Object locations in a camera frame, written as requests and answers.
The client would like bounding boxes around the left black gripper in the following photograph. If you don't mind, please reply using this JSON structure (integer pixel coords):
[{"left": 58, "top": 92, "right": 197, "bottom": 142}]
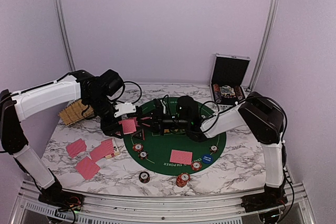
[{"left": 85, "top": 93, "right": 124, "bottom": 138}]

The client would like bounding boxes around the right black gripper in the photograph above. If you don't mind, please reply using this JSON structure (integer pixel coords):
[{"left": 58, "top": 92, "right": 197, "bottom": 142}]
[{"left": 136, "top": 107, "right": 190, "bottom": 136}]

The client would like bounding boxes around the red playing card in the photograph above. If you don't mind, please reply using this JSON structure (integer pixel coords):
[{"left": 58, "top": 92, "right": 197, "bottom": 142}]
[{"left": 119, "top": 118, "right": 138, "bottom": 135}]

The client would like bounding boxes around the red playing card deck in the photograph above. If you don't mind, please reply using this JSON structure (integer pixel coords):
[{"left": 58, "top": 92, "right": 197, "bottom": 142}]
[{"left": 90, "top": 138, "right": 114, "bottom": 162}]

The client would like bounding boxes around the blue small blind button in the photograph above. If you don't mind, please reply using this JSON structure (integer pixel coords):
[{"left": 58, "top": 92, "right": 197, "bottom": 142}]
[{"left": 202, "top": 154, "right": 214, "bottom": 164}]

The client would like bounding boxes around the black triangular dealer button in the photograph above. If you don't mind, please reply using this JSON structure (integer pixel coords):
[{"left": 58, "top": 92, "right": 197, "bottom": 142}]
[{"left": 131, "top": 129, "right": 145, "bottom": 141}]

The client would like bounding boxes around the red card pile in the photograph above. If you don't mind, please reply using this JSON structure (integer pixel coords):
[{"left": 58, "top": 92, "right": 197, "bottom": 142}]
[
  {"left": 76, "top": 157, "right": 100, "bottom": 180},
  {"left": 66, "top": 138, "right": 87, "bottom": 158}
]

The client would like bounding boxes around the red poker chip stack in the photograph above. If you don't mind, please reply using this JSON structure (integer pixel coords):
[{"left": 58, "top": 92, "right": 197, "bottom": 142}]
[{"left": 176, "top": 173, "right": 190, "bottom": 187}]

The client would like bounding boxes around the red card pile front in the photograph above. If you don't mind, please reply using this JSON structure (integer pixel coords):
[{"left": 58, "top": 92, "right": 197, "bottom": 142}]
[{"left": 76, "top": 157, "right": 100, "bottom": 180}]

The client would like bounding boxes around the black poker chip stack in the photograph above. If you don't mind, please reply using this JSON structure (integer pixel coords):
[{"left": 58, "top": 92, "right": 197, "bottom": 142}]
[{"left": 139, "top": 172, "right": 150, "bottom": 184}]

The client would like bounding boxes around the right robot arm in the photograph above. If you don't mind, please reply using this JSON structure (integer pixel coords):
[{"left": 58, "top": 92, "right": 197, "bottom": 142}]
[{"left": 136, "top": 92, "right": 287, "bottom": 207}]

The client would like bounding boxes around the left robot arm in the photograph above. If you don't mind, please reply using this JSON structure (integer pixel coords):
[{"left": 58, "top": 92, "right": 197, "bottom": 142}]
[{"left": 1, "top": 69, "right": 124, "bottom": 206}]

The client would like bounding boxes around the woven bamboo tray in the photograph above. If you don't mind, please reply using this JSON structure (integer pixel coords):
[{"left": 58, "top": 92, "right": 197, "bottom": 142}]
[{"left": 58, "top": 99, "right": 93, "bottom": 126}]

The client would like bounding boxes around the round green poker mat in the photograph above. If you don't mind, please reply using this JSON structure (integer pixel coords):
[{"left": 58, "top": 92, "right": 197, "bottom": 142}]
[{"left": 123, "top": 97, "right": 227, "bottom": 176}]

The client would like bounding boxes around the playing card box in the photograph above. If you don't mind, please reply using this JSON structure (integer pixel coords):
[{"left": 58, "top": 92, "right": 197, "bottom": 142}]
[{"left": 105, "top": 140, "right": 120, "bottom": 159}]

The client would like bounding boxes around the aluminium poker chip case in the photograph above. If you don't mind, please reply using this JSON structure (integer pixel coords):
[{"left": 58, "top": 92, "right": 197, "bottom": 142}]
[{"left": 210, "top": 53, "right": 250, "bottom": 106}]

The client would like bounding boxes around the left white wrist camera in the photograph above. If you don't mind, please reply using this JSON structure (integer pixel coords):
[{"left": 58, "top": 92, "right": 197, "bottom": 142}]
[{"left": 113, "top": 102, "right": 136, "bottom": 118}]

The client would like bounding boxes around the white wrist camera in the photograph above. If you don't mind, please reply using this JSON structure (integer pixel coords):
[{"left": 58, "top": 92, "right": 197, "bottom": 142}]
[
  {"left": 113, "top": 102, "right": 136, "bottom": 118},
  {"left": 153, "top": 94, "right": 169, "bottom": 114}
]

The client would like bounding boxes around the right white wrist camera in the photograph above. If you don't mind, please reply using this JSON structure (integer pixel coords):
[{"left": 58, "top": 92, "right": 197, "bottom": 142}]
[{"left": 153, "top": 94, "right": 169, "bottom": 114}]

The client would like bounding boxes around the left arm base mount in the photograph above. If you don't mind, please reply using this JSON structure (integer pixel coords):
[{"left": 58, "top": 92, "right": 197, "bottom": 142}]
[{"left": 38, "top": 191, "right": 84, "bottom": 210}]

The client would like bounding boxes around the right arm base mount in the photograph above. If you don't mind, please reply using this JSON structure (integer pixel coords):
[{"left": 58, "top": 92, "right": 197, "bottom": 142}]
[{"left": 240, "top": 193, "right": 288, "bottom": 212}]

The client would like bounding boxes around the right aluminium frame post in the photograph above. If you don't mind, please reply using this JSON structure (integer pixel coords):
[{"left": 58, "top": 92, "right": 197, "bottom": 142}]
[{"left": 248, "top": 0, "right": 279, "bottom": 90}]

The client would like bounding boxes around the aluminium frame post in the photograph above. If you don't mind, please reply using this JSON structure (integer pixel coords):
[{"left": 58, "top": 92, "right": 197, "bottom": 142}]
[
  {"left": 54, "top": 0, "right": 76, "bottom": 72},
  {"left": 248, "top": 0, "right": 279, "bottom": 90}
]

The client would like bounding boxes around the front aluminium rail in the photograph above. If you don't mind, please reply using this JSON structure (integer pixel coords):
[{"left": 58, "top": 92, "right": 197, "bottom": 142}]
[{"left": 9, "top": 180, "right": 317, "bottom": 223}]

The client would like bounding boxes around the left aluminium frame post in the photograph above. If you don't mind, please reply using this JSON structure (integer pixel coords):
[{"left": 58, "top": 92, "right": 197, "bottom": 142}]
[{"left": 54, "top": 0, "right": 76, "bottom": 72}]

